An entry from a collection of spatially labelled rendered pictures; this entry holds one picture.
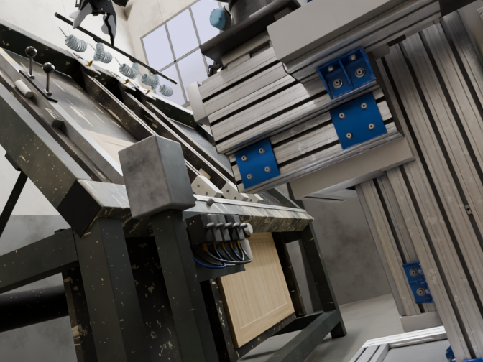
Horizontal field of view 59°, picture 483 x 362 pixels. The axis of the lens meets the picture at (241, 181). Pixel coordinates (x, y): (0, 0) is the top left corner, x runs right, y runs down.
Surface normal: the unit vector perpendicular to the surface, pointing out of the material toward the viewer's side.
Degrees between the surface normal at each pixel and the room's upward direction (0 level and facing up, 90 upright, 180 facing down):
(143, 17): 90
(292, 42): 90
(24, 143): 90
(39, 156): 90
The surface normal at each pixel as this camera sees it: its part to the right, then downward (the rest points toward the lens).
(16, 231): 0.83, -0.34
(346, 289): -0.48, -0.07
